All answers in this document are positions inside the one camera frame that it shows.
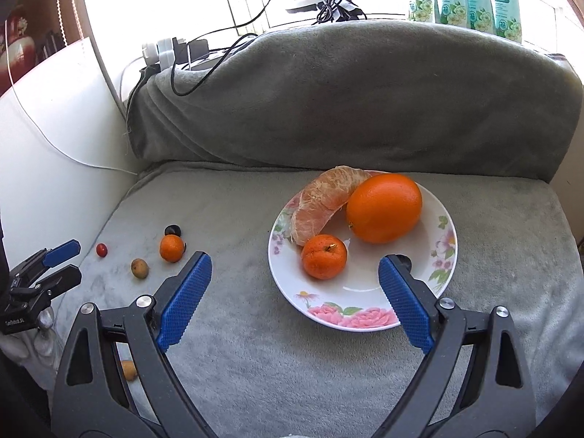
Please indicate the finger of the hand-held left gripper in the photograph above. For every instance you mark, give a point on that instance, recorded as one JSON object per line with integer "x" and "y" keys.
{"x": 61, "y": 280}
{"x": 61, "y": 251}

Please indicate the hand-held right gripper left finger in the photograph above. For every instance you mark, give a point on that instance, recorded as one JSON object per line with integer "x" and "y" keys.
{"x": 185, "y": 301}

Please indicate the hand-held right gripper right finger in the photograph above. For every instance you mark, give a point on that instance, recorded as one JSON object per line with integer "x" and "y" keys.
{"x": 404, "y": 305}

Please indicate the white floral plate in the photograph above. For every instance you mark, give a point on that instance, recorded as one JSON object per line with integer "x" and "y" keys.
{"x": 360, "y": 268}

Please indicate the small mandarin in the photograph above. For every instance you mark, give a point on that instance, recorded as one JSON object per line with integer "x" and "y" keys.
{"x": 324, "y": 257}
{"x": 172, "y": 248}

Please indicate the large orange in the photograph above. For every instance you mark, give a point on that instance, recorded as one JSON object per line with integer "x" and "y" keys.
{"x": 384, "y": 207}

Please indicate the peeled pomelo segment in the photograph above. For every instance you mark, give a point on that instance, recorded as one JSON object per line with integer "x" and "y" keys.
{"x": 319, "y": 205}

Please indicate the person's left hand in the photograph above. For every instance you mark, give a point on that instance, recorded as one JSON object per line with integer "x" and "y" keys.
{"x": 32, "y": 349}

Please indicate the small cherry tomato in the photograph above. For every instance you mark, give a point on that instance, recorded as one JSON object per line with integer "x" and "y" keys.
{"x": 101, "y": 249}

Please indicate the brown longan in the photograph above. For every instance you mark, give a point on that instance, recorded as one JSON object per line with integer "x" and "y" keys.
{"x": 139, "y": 268}
{"x": 129, "y": 369}

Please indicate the dark round fruit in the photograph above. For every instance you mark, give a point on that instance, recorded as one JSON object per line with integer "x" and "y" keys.
{"x": 173, "y": 230}

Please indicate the white cabinet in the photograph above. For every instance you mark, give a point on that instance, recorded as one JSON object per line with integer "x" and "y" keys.
{"x": 45, "y": 146}

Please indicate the dark books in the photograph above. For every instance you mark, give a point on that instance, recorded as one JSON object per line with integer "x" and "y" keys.
{"x": 51, "y": 43}

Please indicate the red white vase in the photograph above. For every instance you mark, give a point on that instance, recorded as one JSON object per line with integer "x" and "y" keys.
{"x": 18, "y": 43}

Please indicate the dark grey blanket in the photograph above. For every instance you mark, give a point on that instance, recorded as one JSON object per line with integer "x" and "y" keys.
{"x": 342, "y": 100}

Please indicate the white power strip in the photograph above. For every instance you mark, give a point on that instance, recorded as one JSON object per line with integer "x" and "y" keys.
{"x": 159, "y": 52}

